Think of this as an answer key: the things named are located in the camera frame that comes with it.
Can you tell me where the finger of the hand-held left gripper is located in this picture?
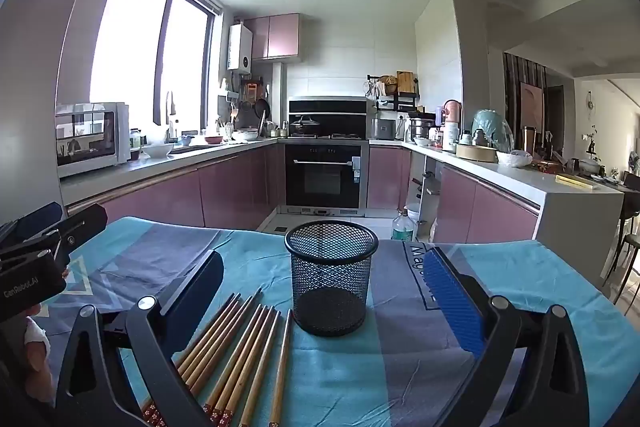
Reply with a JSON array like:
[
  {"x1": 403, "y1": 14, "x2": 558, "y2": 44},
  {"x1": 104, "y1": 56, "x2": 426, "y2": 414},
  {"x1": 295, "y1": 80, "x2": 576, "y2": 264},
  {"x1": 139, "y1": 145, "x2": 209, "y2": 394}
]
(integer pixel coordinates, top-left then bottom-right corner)
[
  {"x1": 0, "y1": 201, "x2": 64, "y2": 242},
  {"x1": 49, "y1": 203, "x2": 109, "y2": 255}
]

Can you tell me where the pink base cabinet run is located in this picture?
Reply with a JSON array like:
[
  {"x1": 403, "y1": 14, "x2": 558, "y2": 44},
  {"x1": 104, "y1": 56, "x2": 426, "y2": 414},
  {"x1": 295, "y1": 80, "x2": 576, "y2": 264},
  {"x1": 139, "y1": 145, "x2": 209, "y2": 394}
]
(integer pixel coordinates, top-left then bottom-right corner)
[
  {"x1": 65, "y1": 142, "x2": 286, "y2": 233},
  {"x1": 367, "y1": 144, "x2": 541, "y2": 245}
]

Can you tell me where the black built-in oven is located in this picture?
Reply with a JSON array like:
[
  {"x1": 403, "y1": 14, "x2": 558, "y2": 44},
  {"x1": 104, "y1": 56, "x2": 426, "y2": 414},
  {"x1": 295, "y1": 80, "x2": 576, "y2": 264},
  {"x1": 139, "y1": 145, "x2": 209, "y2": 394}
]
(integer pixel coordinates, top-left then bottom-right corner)
[{"x1": 284, "y1": 142, "x2": 370, "y2": 210}]

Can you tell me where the teal covered appliance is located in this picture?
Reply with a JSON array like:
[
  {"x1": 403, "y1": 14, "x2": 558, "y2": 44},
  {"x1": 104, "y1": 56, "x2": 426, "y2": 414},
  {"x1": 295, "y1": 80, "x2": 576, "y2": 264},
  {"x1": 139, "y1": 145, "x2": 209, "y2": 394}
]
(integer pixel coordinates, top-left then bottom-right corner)
[{"x1": 471, "y1": 109, "x2": 515, "y2": 152}]

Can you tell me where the white bowl in plastic bag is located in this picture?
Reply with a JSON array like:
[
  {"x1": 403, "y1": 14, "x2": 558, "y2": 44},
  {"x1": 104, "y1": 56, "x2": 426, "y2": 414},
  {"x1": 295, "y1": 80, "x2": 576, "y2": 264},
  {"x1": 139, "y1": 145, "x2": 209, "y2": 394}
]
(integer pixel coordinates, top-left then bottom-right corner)
[{"x1": 496, "y1": 150, "x2": 533, "y2": 168}]

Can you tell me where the round beige tray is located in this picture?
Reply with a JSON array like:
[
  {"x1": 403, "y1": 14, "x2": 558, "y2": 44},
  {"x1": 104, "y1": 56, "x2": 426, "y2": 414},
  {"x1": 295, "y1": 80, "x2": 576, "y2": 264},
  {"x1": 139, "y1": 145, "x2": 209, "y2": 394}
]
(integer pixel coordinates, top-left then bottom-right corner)
[{"x1": 455, "y1": 143, "x2": 498, "y2": 162}]

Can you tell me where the yellow flat box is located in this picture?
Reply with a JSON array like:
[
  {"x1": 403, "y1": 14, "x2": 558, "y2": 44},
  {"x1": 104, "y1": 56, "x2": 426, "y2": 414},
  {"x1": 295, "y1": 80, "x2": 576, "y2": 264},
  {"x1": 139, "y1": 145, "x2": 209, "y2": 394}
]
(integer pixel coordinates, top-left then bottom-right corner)
[{"x1": 556, "y1": 174, "x2": 598, "y2": 190}]

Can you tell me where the pink wall cabinet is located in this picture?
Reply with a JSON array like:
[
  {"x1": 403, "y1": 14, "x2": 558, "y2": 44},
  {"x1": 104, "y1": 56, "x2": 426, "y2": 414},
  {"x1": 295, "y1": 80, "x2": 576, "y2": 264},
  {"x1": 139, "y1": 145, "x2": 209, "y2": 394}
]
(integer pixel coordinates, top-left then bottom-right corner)
[{"x1": 243, "y1": 13, "x2": 301, "y2": 61}]

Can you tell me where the white gas water heater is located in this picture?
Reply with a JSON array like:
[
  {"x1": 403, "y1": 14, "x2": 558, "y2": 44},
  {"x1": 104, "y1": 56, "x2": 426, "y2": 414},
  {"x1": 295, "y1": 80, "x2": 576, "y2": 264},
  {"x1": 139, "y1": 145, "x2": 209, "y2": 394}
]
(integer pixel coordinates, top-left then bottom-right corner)
[{"x1": 227, "y1": 23, "x2": 253, "y2": 72}]

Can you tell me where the black range hood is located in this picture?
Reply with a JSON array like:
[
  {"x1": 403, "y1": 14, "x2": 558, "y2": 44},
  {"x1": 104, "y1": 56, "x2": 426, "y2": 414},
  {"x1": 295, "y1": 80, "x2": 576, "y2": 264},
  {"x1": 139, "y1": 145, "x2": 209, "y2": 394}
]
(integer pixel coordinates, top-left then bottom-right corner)
[{"x1": 288, "y1": 97, "x2": 369, "y2": 136}]

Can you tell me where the pot with glass lid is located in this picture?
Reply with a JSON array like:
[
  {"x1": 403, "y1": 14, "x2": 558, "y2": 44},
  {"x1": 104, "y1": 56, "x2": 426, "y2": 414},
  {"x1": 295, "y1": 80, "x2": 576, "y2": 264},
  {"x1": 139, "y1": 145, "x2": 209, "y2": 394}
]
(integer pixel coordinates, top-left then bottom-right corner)
[{"x1": 290, "y1": 114, "x2": 321, "y2": 135}]

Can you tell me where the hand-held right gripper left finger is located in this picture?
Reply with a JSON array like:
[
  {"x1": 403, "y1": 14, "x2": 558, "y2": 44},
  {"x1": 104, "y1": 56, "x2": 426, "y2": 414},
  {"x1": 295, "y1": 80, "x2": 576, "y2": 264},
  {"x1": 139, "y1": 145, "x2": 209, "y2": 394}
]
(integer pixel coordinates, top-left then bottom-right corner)
[{"x1": 54, "y1": 250, "x2": 225, "y2": 427}]

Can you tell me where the black dining chair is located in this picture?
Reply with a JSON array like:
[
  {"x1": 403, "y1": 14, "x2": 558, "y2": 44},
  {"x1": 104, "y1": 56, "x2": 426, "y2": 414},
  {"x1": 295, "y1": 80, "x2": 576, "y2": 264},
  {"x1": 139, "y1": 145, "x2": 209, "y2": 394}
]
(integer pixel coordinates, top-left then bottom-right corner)
[{"x1": 602, "y1": 172, "x2": 640, "y2": 303}]

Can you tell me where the black wall rack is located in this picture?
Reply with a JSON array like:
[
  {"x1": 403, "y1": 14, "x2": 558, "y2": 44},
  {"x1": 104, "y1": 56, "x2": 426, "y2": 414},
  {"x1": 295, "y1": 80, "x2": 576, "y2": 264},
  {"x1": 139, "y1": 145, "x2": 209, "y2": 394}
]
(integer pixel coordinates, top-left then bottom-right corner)
[{"x1": 367, "y1": 74, "x2": 420, "y2": 110}]

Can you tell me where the small steel appliance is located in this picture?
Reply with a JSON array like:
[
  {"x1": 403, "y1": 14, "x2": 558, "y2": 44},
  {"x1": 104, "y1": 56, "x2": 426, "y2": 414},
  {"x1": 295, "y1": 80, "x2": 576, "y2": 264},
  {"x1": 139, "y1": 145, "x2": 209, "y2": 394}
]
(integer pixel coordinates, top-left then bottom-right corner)
[{"x1": 371, "y1": 118, "x2": 398, "y2": 141}]

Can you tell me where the blue patterned tablecloth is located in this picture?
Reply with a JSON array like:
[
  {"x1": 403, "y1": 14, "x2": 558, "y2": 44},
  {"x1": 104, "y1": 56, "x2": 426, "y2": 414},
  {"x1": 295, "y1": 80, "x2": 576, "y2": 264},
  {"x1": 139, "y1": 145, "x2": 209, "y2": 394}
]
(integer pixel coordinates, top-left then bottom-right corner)
[{"x1": 30, "y1": 216, "x2": 631, "y2": 427}]

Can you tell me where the brown picture board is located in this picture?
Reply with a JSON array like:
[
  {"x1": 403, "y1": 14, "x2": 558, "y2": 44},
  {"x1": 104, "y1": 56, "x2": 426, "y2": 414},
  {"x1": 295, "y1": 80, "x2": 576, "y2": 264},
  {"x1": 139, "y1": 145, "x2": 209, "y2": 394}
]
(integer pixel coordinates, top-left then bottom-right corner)
[{"x1": 519, "y1": 82, "x2": 543, "y2": 142}]

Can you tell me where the kitchen window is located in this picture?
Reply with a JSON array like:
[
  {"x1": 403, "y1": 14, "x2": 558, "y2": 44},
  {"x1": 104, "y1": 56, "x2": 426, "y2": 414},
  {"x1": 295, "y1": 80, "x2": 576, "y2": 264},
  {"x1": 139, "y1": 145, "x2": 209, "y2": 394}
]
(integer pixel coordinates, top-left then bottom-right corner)
[{"x1": 90, "y1": 0, "x2": 222, "y2": 142}]

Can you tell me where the steel kitchen faucet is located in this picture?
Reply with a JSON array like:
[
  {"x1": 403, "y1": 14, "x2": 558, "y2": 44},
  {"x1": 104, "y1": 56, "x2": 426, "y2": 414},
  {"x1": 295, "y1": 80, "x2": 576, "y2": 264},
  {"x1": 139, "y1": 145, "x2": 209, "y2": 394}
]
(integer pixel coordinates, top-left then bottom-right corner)
[{"x1": 165, "y1": 91, "x2": 179, "y2": 142}]

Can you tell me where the person's left hand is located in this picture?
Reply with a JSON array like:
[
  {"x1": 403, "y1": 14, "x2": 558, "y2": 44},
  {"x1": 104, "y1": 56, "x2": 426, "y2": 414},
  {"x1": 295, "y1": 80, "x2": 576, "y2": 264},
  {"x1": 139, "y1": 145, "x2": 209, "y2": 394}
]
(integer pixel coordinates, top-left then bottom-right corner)
[{"x1": 22, "y1": 305, "x2": 55, "y2": 403}]

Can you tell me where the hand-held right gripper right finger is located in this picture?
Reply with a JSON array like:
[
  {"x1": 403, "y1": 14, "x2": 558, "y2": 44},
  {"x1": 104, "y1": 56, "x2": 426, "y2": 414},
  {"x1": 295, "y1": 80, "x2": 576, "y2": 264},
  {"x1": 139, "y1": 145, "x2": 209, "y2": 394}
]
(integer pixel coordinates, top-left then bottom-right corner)
[{"x1": 428, "y1": 246, "x2": 592, "y2": 427}]

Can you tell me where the bunch of wooden chopsticks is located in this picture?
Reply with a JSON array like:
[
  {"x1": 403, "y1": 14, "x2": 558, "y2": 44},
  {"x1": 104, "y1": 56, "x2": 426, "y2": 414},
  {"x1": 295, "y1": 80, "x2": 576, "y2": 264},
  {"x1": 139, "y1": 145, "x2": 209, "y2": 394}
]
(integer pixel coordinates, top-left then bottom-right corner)
[{"x1": 140, "y1": 287, "x2": 295, "y2": 427}]

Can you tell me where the steel pot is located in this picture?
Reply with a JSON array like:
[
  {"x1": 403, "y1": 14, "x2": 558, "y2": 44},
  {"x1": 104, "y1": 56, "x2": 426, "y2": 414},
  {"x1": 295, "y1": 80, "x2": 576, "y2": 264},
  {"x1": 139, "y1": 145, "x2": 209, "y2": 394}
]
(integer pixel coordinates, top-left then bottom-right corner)
[{"x1": 409, "y1": 117, "x2": 435, "y2": 140}]

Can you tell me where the black mesh holder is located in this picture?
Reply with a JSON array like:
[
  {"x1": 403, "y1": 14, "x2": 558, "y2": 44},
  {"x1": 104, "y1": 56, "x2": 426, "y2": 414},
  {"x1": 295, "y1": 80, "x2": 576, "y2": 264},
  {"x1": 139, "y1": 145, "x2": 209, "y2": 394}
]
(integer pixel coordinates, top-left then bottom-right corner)
[{"x1": 284, "y1": 221, "x2": 379, "y2": 338}]

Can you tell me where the cooking oil bottle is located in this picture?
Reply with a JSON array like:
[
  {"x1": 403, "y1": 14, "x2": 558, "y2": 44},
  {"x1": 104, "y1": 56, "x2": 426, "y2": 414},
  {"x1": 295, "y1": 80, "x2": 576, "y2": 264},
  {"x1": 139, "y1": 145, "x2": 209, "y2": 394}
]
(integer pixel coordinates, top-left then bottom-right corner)
[{"x1": 391, "y1": 208, "x2": 415, "y2": 244}]

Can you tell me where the white countertop oven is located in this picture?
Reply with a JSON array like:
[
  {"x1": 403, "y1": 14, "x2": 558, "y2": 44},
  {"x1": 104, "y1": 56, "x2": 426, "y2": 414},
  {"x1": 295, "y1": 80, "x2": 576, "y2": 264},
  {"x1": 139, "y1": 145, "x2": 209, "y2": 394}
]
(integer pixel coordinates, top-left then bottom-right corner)
[{"x1": 55, "y1": 102, "x2": 132, "y2": 178}]

